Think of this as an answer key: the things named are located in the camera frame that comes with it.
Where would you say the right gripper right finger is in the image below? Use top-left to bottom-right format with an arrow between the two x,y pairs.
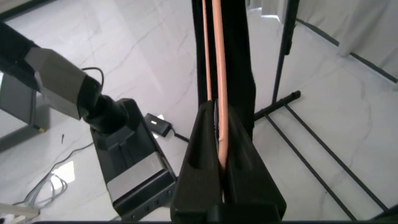
224,105 -> 287,214

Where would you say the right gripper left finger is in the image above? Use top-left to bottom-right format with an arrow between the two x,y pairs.
170,100 -> 224,213

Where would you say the grey cable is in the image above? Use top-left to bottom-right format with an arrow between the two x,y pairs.
14,141 -> 94,209

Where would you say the black power adapter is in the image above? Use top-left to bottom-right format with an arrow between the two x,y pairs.
144,113 -> 191,144

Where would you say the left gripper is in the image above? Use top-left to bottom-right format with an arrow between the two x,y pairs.
107,98 -> 178,222

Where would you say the black T-shirt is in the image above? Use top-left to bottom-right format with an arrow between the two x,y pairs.
192,0 -> 257,139

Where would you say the pink clothes hanger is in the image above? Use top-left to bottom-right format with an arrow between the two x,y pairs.
201,0 -> 230,175

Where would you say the black clothes rack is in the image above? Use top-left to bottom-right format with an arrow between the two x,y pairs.
253,0 -> 398,222

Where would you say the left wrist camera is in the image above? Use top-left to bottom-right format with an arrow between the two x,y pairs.
91,124 -> 170,203

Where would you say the white power strip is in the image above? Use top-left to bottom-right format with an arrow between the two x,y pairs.
0,202 -> 40,224

